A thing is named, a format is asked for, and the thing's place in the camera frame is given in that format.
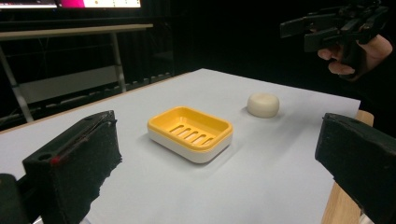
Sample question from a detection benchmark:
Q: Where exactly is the grey table with metal legs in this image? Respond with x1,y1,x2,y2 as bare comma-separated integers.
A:
0,23,154,124

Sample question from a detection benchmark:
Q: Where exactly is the round white soap bar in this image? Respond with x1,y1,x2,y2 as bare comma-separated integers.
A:
247,92,280,119

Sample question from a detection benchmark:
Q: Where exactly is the yellow and white soap dish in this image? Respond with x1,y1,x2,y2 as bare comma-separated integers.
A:
147,105,234,164

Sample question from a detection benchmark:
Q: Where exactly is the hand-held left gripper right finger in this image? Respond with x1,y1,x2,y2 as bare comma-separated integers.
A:
315,112,396,224

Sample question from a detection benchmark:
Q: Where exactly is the monitor screen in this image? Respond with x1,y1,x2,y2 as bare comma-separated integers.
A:
0,0,143,9

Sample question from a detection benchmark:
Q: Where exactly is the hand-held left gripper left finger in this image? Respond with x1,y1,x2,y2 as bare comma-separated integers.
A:
21,110,123,224

